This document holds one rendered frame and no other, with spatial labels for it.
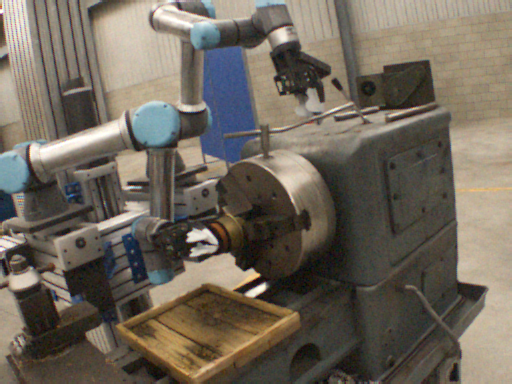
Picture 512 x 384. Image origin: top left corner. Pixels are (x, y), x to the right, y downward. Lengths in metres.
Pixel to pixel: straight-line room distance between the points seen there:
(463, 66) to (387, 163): 9.90
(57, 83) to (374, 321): 1.29
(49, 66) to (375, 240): 1.21
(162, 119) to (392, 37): 10.41
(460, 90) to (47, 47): 10.14
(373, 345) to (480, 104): 10.02
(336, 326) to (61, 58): 1.26
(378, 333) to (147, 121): 0.83
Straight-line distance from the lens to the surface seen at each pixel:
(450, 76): 11.12
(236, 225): 1.07
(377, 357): 1.33
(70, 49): 1.72
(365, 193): 1.12
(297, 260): 1.09
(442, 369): 1.62
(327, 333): 1.19
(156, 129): 1.16
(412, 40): 11.27
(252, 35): 1.23
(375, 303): 1.24
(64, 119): 1.66
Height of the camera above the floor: 1.40
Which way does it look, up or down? 13 degrees down
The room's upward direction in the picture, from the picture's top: 10 degrees counter-clockwise
